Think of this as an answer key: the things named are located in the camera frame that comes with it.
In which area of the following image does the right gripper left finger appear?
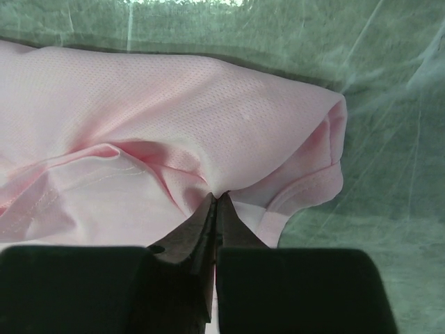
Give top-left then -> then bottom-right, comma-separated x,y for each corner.
1,195 -> 217,333

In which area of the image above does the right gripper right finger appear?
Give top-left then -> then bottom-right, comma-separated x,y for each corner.
216,194 -> 398,333

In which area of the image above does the pink t shirt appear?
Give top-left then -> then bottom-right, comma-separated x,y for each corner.
1,41 -> 348,249

